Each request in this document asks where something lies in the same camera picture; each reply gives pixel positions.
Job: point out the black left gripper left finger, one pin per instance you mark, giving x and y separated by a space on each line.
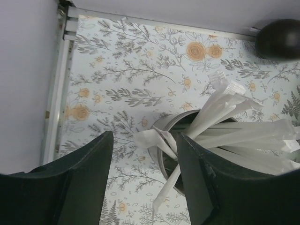
67 191

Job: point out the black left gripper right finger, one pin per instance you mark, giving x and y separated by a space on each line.
219 192

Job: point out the grey straw holder cup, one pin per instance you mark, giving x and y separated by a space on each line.
165 163

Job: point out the floral table mat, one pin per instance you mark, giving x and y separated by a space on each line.
124 76

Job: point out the purple eggplant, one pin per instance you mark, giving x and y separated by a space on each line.
279 40

